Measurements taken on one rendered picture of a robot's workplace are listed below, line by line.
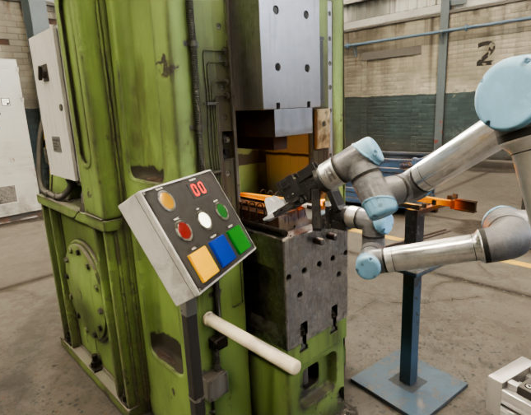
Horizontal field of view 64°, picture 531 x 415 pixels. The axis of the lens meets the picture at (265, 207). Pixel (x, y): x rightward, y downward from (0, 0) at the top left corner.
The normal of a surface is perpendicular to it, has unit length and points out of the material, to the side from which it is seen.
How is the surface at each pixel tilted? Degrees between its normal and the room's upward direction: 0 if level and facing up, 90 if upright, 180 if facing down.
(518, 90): 83
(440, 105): 90
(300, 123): 90
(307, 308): 90
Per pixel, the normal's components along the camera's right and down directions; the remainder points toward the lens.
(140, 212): -0.37, 0.23
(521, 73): -0.87, 0.05
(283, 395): -0.73, 0.18
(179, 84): 0.68, 0.15
